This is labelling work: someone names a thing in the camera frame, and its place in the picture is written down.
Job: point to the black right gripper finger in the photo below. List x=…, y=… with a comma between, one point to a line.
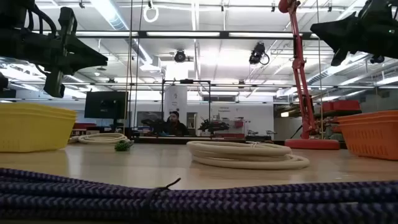
x=342, y=40
x=342, y=26

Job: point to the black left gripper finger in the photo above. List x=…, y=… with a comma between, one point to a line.
x=84, y=54
x=81, y=67

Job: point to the black background robot arm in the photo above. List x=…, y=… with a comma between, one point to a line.
x=152, y=123
x=214, y=126

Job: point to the black monitor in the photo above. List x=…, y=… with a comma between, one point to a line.
x=105, y=104

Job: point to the low red bins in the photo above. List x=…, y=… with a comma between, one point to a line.
x=84, y=126

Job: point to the large red storage bins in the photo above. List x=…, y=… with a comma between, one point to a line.
x=342, y=105

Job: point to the yellow plastic basket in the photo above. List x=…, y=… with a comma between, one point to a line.
x=34, y=130

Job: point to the orange plastic basket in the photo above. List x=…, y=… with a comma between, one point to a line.
x=370, y=137

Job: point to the red desk lamp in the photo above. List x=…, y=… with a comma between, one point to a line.
x=311, y=144

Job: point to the person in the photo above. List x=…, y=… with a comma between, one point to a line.
x=175, y=127

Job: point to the shelf with red bins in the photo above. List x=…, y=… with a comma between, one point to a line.
x=237, y=124

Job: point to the black overhead camera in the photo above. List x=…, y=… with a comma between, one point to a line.
x=256, y=54

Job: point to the black dome camera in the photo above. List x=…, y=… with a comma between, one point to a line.
x=180, y=56

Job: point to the black aluminium table frame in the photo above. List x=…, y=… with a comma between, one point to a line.
x=168, y=140

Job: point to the black overhead frame bar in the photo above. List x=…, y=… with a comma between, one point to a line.
x=225, y=35

